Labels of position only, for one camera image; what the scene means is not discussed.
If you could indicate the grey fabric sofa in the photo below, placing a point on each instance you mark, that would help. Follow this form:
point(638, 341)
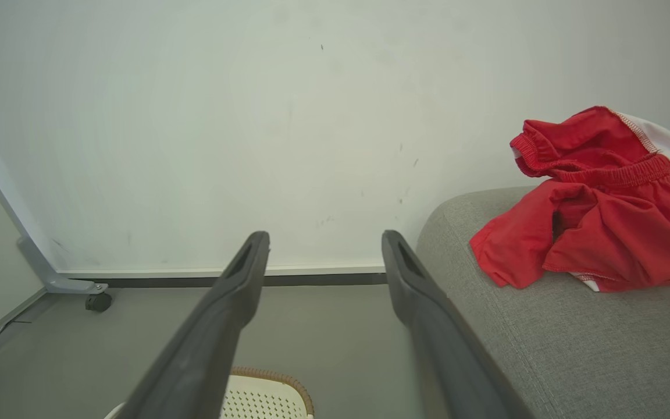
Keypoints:
point(573, 349)

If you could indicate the grey caster leg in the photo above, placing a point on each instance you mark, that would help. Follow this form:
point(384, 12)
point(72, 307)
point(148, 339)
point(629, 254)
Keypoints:
point(32, 256)

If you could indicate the red white sports shorts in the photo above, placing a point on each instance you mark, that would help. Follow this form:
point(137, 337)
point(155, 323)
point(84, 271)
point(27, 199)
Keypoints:
point(614, 227)

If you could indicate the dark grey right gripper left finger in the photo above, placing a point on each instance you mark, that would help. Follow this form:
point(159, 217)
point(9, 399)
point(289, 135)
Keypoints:
point(201, 343)

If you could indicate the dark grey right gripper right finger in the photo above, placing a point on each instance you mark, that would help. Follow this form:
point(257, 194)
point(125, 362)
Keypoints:
point(445, 349)

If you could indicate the black caster wheel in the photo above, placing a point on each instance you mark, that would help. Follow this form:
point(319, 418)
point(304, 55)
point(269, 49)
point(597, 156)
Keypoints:
point(98, 302)

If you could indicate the white skirting board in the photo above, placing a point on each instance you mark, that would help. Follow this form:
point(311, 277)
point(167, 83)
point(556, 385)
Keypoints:
point(312, 274)

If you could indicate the white perforated laundry basket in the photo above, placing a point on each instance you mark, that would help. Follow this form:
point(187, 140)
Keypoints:
point(259, 398)

